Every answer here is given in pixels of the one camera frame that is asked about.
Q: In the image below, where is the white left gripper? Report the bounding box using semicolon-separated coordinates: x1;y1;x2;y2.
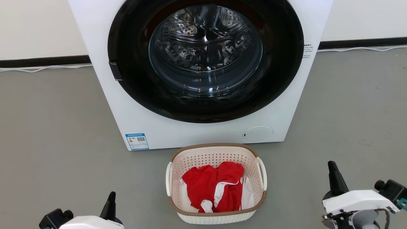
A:
59;191;124;229

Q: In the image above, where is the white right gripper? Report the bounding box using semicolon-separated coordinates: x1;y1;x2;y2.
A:
323;161;400;217

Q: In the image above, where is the cream laundry basket brown rim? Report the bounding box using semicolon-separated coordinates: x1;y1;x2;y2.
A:
165;143;268;225

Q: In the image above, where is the blue energy label sticker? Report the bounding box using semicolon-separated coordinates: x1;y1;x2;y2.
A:
125;133;149;150

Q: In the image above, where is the white front-load washing machine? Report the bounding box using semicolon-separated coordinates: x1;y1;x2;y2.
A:
68;0;334;151

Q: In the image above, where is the round white filter cover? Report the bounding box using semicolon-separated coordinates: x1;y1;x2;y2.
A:
242;126;274;143

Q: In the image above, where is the red and white garment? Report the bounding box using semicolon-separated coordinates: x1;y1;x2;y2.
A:
180;161;255;213

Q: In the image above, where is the black round washer door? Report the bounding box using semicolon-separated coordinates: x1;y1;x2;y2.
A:
107;0;305;124

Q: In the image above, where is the steel washer drum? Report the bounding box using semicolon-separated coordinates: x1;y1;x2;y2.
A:
149;4;263;97

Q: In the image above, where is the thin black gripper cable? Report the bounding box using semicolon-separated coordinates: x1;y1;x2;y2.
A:
377;208;390;229

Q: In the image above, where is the white floor cable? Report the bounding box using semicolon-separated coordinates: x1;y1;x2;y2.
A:
0;64;93;73
317;45;407;52

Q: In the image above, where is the black washer door handle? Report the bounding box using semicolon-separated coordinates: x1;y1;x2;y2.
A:
109;61;123;81

